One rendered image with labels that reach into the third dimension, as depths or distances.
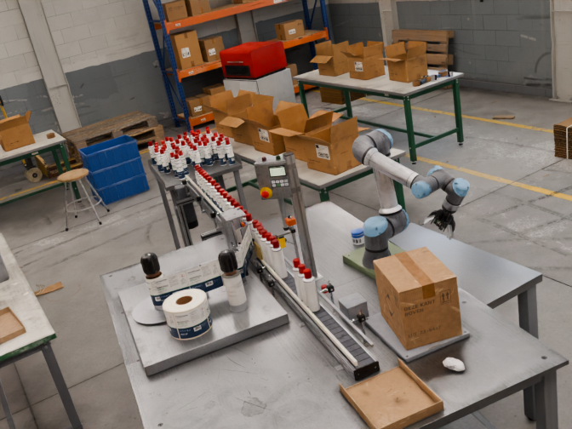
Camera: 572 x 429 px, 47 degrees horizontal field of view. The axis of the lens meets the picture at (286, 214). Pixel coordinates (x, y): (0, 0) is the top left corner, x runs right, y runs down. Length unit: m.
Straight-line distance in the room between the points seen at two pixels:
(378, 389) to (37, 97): 8.46
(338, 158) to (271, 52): 4.01
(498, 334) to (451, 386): 0.37
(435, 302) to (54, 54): 8.38
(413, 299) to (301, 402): 0.58
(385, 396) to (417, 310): 0.36
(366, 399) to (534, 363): 0.64
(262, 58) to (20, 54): 3.61
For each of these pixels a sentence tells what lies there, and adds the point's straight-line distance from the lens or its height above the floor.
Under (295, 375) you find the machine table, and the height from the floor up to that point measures 0.83.
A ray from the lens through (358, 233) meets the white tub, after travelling 3.59.
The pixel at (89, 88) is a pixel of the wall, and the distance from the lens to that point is 10.50.
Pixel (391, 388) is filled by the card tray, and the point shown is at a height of 0.83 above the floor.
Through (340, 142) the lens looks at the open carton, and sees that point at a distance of 4.80.
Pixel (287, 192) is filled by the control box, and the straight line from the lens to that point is 3.15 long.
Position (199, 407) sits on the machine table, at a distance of 2.69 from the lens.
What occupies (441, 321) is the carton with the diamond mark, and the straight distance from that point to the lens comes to 2.70.
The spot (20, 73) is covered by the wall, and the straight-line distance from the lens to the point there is 10.30.
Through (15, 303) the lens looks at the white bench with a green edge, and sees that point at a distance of 4.13.
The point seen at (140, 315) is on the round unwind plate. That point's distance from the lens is 3.31.
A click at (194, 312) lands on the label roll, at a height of 1.00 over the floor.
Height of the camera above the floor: 2.43
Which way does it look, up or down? 23 degrees down
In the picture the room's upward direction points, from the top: 12 degrees counter-clockwise
